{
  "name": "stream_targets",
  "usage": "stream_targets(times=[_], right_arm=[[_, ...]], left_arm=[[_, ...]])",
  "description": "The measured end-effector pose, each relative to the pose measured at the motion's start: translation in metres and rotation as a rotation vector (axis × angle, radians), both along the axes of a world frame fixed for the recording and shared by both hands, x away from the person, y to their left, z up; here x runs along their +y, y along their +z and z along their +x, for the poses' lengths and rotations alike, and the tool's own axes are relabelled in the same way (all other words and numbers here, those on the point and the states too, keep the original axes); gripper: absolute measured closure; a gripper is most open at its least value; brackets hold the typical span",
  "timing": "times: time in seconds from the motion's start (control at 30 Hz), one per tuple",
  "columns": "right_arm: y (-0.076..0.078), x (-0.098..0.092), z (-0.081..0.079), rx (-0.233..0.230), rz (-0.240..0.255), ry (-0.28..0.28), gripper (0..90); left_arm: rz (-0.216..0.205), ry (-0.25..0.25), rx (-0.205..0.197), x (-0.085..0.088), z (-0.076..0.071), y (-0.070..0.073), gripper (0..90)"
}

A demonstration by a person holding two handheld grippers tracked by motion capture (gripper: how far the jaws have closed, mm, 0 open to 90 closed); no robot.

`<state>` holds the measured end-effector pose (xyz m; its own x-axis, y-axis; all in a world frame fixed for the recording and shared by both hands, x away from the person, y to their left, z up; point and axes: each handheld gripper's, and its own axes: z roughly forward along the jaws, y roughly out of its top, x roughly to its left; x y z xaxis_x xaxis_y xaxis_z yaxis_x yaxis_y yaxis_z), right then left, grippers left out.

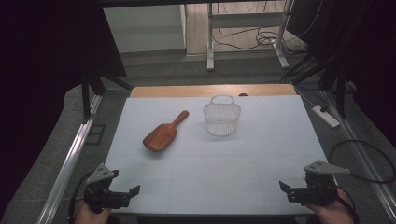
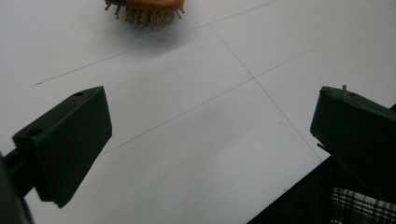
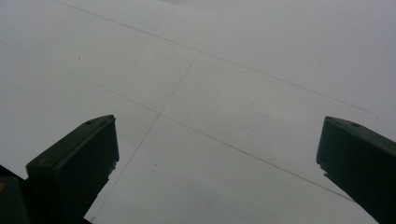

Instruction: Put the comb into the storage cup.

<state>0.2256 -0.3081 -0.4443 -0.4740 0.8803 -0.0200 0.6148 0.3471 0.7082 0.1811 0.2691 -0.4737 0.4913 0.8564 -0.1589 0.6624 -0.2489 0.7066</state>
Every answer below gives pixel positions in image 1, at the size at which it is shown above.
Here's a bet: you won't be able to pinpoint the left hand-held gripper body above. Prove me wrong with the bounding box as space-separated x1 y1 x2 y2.
83 163 132 215

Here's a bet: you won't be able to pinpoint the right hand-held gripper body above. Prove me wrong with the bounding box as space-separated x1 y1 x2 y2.
288 159 351 206

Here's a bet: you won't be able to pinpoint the brown wooden scoop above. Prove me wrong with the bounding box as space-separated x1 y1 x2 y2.
142 109 191 153

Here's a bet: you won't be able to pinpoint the white plastic mesh basket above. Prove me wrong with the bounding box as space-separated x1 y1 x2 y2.
203 94 242 137

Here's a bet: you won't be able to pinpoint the person's left hand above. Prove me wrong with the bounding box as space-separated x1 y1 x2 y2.
74 200 113 224

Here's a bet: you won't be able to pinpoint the person's right hand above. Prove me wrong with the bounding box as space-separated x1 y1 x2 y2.
306 188 356 224

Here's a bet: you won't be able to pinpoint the white table mat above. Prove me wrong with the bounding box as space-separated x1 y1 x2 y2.
105 94 351 217

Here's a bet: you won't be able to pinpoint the white power strip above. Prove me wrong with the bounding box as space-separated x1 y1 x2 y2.
312 105 341 129

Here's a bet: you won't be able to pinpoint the black metal stand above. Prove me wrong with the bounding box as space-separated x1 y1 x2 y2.
318 60 359 120
79 74 135 124

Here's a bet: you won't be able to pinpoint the wooden table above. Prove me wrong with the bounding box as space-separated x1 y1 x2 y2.
129 83 297 99

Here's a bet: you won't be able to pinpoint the white cabinet panel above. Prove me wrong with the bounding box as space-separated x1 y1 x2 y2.
103 4 187 54

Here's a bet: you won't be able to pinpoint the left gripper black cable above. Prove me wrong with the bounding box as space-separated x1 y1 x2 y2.
68 172 94 224

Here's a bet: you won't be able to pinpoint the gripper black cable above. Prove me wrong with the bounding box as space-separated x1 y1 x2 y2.
68 172 94 224
334 185 360 224

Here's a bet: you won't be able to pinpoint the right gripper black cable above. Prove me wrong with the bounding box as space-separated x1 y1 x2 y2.
334 185 360 224

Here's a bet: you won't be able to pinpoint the aluminium rail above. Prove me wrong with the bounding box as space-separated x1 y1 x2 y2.
320 90 396 222
36 94 104 224

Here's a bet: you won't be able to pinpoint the black looped floor cable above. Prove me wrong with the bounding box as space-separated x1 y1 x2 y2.
328 139 396 185

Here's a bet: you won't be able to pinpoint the white power strip cable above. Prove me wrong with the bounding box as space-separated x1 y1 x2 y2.
291 83 318 108

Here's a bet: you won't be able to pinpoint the tangled black floor cables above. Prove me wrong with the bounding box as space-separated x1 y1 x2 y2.
212 26 309 56

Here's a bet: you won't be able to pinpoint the white metal desk frame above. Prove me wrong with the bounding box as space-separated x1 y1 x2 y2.
205 0 295 72

